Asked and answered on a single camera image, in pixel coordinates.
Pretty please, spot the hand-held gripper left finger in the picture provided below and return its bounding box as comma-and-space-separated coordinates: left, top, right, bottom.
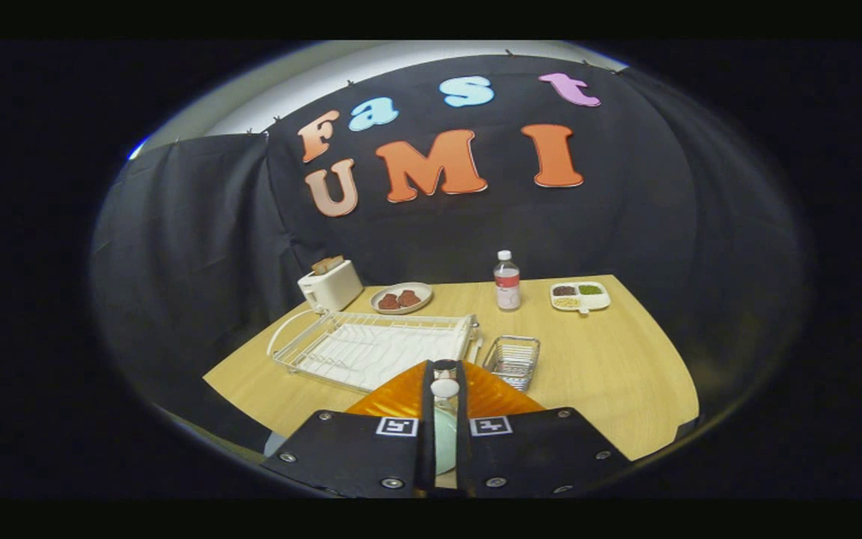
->
261, 360, 437, 499

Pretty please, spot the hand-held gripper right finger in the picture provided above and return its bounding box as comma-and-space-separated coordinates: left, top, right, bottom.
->
454, 360, 632, 499

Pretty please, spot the mint green plate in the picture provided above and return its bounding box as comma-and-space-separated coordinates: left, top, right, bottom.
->
434, 401, 459, 475

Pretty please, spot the metal wire basket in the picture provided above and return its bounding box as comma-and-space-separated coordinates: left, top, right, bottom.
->
483, 335, 541, 392

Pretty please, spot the white wire dish rack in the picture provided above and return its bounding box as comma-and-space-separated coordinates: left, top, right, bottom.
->
267, 309, 480, 394

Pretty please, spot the beige plate with cookies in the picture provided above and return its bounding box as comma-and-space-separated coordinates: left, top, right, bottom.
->
370, 282, 433, 314

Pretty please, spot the clear plastic water bottle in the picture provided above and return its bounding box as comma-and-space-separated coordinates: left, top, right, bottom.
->
494, 250, 521, 311

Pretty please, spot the cream toaster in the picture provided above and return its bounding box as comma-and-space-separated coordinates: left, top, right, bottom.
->
298, 256, 364, 313

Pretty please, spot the white divided bean tray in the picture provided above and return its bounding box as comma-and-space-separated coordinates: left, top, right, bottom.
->
550, 281, 611, 315

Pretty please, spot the black backdrop cloth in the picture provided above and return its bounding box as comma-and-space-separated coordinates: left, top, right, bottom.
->
91, 54, 806, 450

